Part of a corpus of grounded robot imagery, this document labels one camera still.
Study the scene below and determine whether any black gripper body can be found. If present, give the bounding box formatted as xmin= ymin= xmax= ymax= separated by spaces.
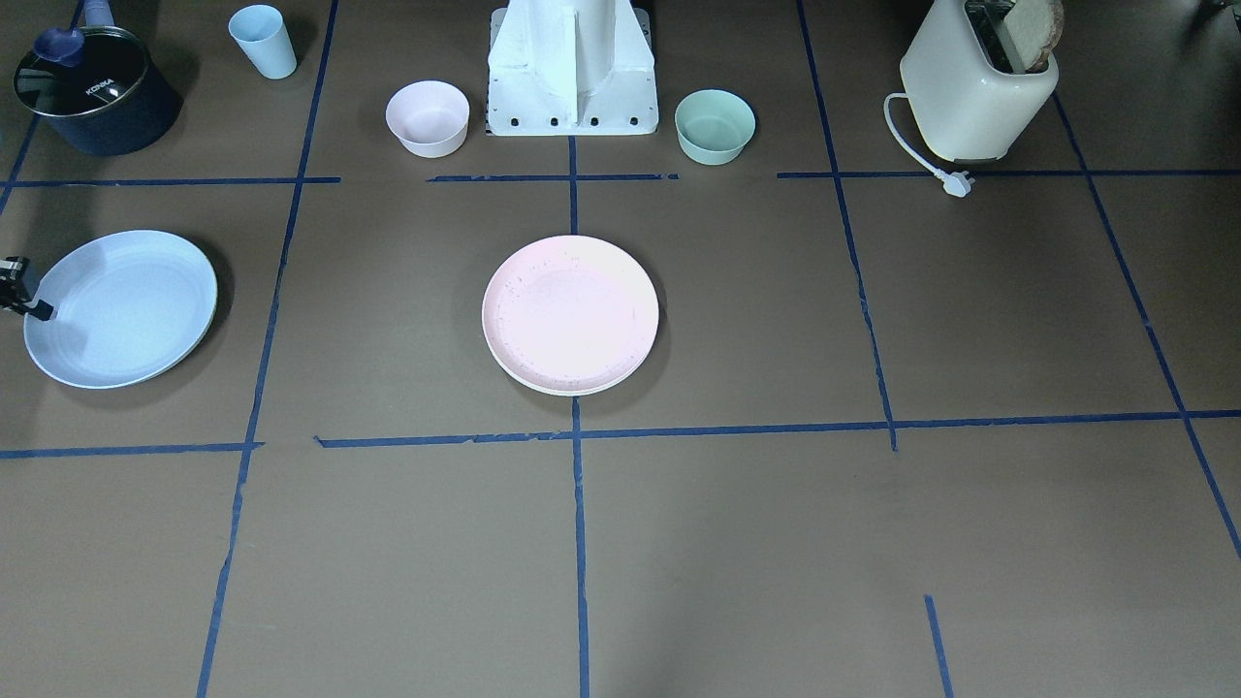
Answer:
xmin=1 ymin=257 xmax=32 ymax=309

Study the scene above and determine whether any blue plate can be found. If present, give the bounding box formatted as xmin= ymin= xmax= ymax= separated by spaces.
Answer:
xmin=24 ymin=230 xmax=218 ymax=390

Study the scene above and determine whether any pink plate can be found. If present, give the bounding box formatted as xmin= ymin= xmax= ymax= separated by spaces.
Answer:
xmin=480 ymin=235 xmax=659 ymax=344

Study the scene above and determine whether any dark blue pot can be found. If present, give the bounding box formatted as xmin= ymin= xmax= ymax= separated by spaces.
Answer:
xmin=12 ymin=1 xmax=182 ymax=156

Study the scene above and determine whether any light blue cup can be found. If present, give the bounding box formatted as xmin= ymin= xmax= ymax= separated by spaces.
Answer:
xmin=230 ymin=4 xmax=297 ymax=79

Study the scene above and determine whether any pink bowl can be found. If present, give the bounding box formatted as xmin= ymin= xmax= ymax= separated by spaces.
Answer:
xmin=385 ymin=79 xmax=472 ymax=159

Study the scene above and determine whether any cream plate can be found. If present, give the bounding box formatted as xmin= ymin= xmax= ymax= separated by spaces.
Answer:
xmin=485 ymin=332 xmax=655 ymax=397

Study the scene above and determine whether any green bowl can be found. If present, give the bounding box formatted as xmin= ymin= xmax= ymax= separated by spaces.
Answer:
xmin=674 ymin=89 xmax=757 ymax=165

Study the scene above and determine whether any cream toaster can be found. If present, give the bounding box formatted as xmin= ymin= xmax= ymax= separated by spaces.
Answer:
xmin=900 ymin=1 xmax=1060 ymax=164

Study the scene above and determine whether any bread slice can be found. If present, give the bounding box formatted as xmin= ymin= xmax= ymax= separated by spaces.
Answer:
xmin=1001 ymin=0 xmax=1065 ymax=75

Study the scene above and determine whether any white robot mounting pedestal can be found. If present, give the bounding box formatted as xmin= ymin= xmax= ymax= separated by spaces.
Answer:
xmin=485 ymin=1 xmax=659 ymax=137

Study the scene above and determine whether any white toaster cable with plug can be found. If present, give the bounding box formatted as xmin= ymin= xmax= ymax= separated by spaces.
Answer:
xmin=884 ymin=92 xmax=974 ymax=199

